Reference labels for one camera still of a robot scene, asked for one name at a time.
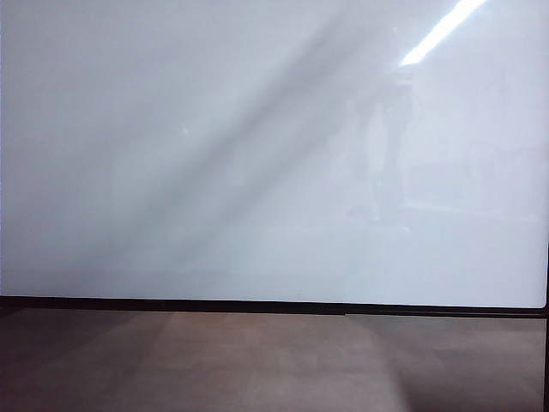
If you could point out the white glass whiteboard panel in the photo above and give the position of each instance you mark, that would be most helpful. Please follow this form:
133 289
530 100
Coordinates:
257 163

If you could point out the black whiteboard pen tray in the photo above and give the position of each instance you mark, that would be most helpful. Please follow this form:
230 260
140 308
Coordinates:
171 311

